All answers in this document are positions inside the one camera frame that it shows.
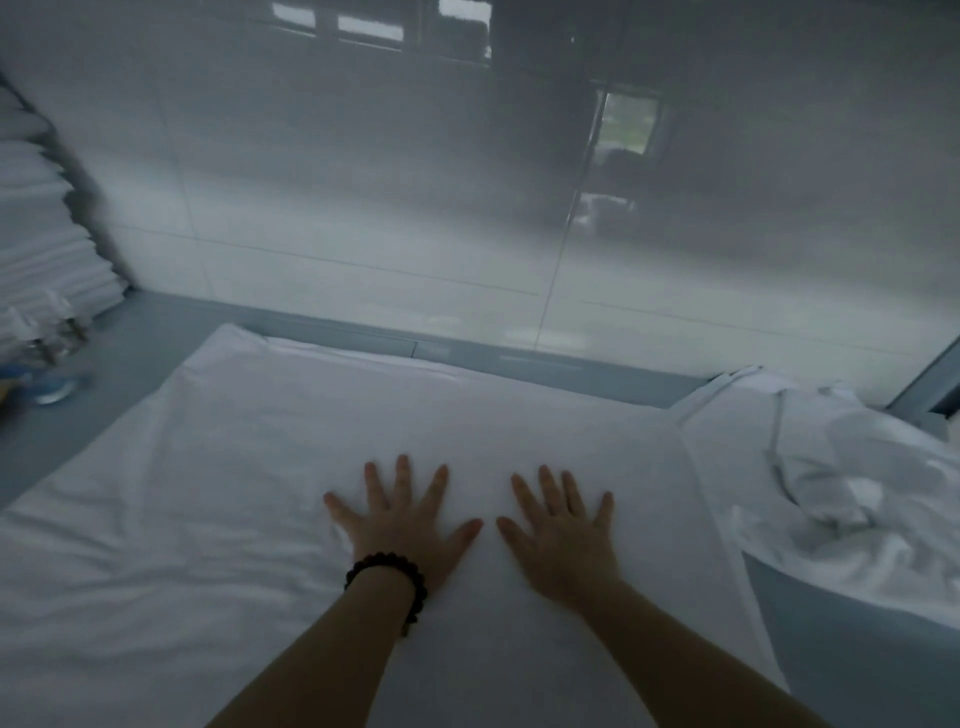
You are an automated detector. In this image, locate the person's left hand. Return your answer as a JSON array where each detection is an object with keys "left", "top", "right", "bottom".
[{"left": 323, "top": 454, "right": 484, "bottom": 596}]

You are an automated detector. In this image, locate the person's right hand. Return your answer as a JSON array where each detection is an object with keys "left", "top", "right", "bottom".
[{"left": 495, "top": 465, "right": 623, "bottom": 606}]

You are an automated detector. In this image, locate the white bed sheet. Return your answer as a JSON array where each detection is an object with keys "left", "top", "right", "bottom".
[{"left": 0, "top": 322, "right": 789, "bottom": 728}]

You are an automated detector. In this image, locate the person's left forearm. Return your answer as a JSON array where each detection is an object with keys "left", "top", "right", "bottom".
[{"left": 207, "top": 567, "right": 421, "bottom": 728}]

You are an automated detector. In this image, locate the person's right forearm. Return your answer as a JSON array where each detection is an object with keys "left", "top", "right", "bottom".
[{"left": 579, "top": 579, "right": 830, "bottom": 728}]

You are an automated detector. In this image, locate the crumpled white linen pile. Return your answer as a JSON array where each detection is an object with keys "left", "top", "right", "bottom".
[{"left": 667, "top": 366, "right": 960, "bottom": 631}]

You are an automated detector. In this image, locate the blue plastic wrapped item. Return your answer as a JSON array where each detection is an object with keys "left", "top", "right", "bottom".
[{"left": 0, "top": 361, "right": 94, "bottom": 410}]

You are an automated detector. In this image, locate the clear plastic spray bottle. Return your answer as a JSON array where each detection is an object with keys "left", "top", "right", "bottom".
[{"left": 42, "top": 288, "right": 93, "bottom": 354}]

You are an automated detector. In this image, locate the stack of folded white towels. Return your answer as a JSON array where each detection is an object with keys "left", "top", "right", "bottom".
[{"left": 0, "top": 82, "right": 129, "bottom": 354}]

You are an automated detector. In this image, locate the dark beaded bracelet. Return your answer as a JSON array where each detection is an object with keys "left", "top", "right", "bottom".
[{"left": 344, "top": 552, "right": 429, "bottom": 639}]

